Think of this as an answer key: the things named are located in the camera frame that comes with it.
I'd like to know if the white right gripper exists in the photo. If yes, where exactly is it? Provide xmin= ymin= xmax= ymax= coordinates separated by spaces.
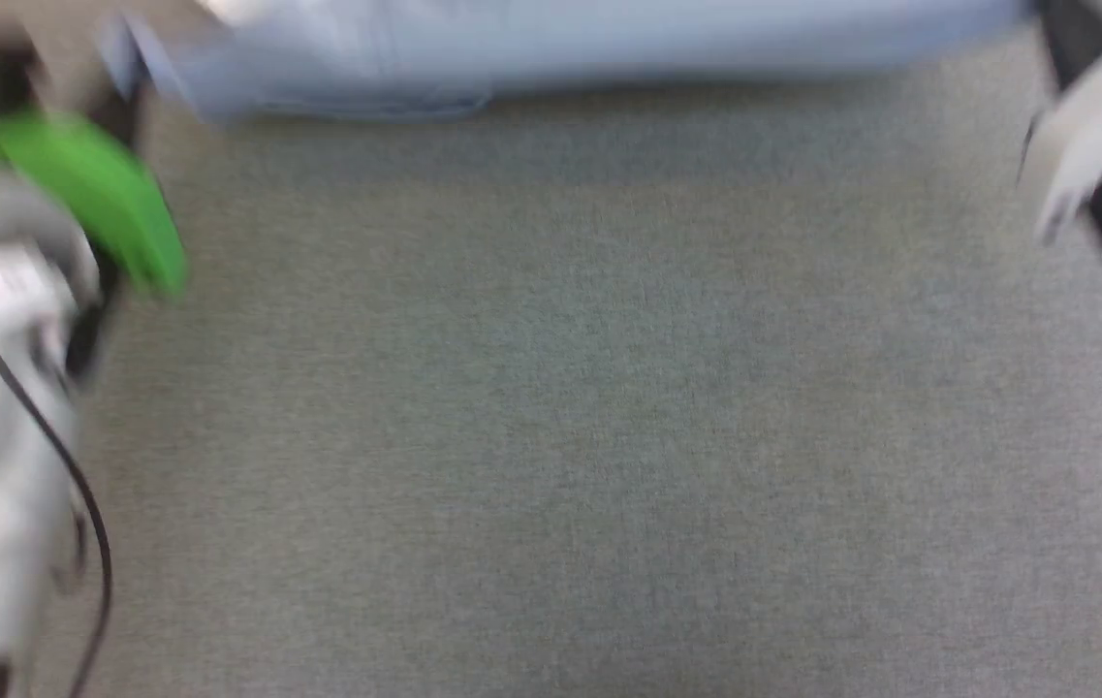
xmin=1016 ymin=0 xmax=1102 ymax=248

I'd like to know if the light blue garment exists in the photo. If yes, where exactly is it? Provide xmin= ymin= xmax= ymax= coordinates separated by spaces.
xmin=103 ymin=0 xmax=1041 ymax=125

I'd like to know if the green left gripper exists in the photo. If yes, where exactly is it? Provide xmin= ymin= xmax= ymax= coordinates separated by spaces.
xmin=0 ymin=34 xmax=191 ymax=300

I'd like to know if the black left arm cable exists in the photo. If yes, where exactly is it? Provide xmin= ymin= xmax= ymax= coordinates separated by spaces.
xmin=0 ymin=330 xmax=115 ymax=698

